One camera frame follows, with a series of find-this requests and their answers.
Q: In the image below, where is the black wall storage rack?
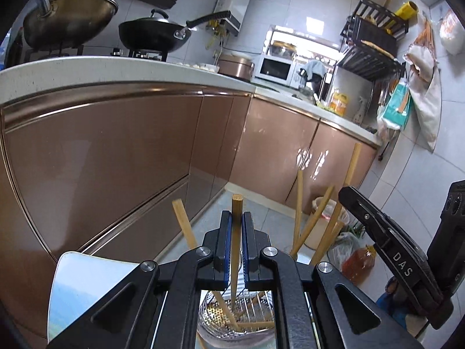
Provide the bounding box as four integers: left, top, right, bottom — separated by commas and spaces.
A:
337, 0, 408, 81

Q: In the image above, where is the white microwave oven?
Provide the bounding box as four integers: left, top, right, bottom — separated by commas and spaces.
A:
254, 54, 296, 87

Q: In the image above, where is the teal hanging bag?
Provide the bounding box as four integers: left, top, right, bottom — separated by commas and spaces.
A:
377, 78, 411, 131

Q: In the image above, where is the white hanging bag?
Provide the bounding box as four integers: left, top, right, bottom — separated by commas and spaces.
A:
403, 18, 442, 152

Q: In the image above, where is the blue gloved right hand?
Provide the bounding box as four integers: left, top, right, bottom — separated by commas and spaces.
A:
376, 277, 429, 342

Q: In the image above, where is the yellow roll on rack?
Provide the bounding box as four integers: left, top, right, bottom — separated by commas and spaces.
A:
384, 1, 419, 34

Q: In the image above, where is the yellow bottle on counter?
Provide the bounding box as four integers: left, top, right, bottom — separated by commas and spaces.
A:
329, 91, 348, 117

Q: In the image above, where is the white water heater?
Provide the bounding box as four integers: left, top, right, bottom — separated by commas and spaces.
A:
214, 0, 250, 36

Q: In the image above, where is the bronze wok with handle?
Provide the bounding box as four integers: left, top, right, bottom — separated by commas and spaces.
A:
23, 0, 118, 51

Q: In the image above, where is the grey cloth under basket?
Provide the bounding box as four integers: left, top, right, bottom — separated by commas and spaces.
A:
198, 329, 276, 348

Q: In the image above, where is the gas stove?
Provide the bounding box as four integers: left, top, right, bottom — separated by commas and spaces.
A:
5, 45, 167, 68

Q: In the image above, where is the black wok with lid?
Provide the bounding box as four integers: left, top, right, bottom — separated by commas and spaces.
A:
118, 9, 232, 53

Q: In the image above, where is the cooking oil bottle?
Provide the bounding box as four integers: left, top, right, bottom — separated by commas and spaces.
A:
341, 246, 377, 286

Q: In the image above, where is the beige trash bin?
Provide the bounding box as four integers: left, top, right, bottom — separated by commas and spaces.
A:
304, 197, 349, 250

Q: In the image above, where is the copper rice cooker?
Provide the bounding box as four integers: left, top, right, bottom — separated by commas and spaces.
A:
217, 54, 255, 82

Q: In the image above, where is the wire utensil holder basket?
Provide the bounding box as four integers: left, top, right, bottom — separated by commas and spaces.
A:
198, 289, 274, 339

